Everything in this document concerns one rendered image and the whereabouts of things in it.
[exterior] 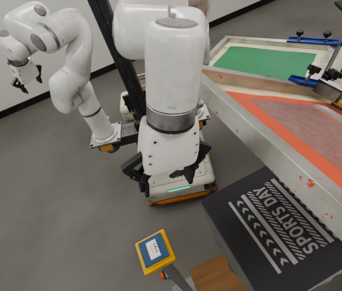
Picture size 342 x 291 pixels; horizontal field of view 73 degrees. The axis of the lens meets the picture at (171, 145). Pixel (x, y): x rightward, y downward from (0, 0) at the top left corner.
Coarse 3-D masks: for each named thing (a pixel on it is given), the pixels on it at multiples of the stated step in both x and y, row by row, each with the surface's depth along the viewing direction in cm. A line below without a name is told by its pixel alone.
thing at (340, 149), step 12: (300, 144) 49; (312, 144) 51; (324, 144) 53; (336, 144) 55; (312, 156) 46; (324, 156) 48; (336, 156) 49; (324, 168) 43; (336, 168) 45; (336, 180) 41
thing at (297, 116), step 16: (240, 96) 64; (256, 96) 69; (272, 96) 74; (256, 112) 58; (272, 112) 61; (288, 112) 65; (304, 112) 70; (320, 112) 75; (336, 112) 82; (272, 128) 52; (288, 128) 55; (304, 128) 58; (320, 128) 62; (336, 128) 66
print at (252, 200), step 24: (264, 192) 96; (288, 192) 94; (240, 216) 92; (264, 216) 90; (288, 216) 88; (312, 216) 86; (264, 240) 84; (288, 240) 83; (312, 240) 81; (288, 264) 78
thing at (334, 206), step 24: (216, 72) 65; (240, 72) 72; (216, 96) 49; (240, 120) 43; (264, 144) 39; (288, 144) 39; (288, 168) 35; (312, 168) 34; (312, 192) 32; (336, 192) 31; (336, 216) 29
